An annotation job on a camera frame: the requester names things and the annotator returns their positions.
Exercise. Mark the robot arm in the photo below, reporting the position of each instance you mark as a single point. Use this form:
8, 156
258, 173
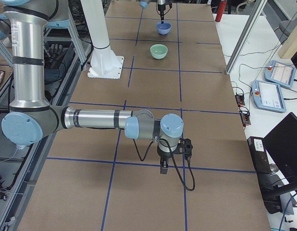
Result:
32, 117
144, 4

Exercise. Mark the aluminium frame post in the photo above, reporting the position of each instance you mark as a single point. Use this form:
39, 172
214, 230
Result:
258, 7

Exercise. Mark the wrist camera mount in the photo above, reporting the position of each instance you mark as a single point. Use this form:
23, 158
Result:
184, 147

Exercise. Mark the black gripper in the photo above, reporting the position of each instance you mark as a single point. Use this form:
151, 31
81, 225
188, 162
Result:
161, 5
163, 155

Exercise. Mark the brown paper table cover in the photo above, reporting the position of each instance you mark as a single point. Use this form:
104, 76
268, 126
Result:
151, 192

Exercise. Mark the orange black connector block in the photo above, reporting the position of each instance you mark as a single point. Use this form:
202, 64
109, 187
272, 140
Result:
240, 99

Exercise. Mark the black box with label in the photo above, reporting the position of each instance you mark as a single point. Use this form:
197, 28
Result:
259, 155

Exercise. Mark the red cylinder bottle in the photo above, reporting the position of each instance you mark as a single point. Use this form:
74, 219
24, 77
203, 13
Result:
220, 11

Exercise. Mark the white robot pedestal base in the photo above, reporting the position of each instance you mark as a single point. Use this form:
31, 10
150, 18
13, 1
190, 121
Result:
104, 62

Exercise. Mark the near teach pendant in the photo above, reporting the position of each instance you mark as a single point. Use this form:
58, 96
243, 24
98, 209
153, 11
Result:
268, 96

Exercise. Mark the blue bowl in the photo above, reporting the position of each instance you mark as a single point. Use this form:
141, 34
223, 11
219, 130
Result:
163, 28

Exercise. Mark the black monitor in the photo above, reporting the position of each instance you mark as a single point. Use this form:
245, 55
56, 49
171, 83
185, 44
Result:
281, 144

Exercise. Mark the blue tape grid lines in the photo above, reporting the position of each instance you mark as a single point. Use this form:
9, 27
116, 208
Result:
179, 72

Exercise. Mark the teach pendant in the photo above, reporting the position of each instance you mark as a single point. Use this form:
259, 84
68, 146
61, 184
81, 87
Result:
280, 73
268, 96

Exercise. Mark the green bowl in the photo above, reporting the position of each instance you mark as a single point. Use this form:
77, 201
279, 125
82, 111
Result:
158, 51

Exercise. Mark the far teach pendant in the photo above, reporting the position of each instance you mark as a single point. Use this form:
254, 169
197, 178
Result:
280, 73

